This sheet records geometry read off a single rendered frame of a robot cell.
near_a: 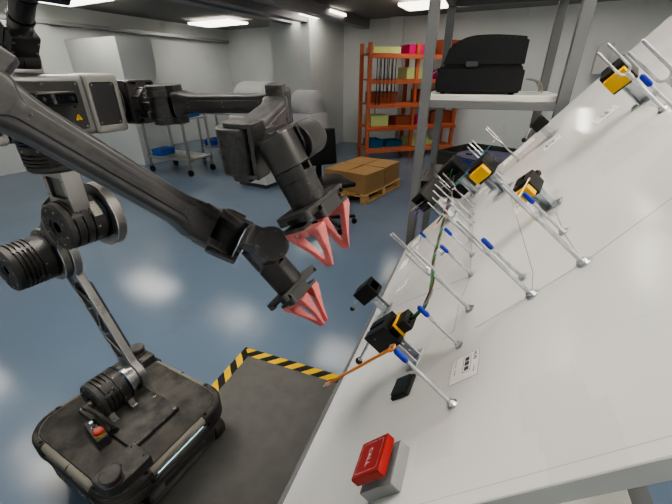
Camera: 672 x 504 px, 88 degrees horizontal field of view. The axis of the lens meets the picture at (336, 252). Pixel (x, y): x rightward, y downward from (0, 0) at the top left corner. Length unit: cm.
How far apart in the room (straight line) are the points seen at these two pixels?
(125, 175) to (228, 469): 147
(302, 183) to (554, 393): 37
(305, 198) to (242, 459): 150
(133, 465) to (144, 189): 121
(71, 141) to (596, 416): 62
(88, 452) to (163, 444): 27
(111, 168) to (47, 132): 7
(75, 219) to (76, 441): 97
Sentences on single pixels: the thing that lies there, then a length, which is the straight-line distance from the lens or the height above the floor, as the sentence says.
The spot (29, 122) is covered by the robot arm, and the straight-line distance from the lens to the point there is 56.
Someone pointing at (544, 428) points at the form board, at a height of 125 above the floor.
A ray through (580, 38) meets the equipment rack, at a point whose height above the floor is 162.
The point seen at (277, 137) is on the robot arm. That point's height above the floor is 145.
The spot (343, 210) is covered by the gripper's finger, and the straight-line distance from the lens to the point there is 54.
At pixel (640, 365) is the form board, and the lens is 38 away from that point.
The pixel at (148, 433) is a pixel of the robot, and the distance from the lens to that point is 172.
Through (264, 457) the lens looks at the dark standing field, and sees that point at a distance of 183.
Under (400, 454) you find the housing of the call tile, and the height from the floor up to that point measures 112.
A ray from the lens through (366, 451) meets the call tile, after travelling 50.
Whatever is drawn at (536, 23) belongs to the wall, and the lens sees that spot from 850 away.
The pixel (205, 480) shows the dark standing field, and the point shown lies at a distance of 184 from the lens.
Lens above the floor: 152
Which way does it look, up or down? 27 degrees down
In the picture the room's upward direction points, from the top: straight up
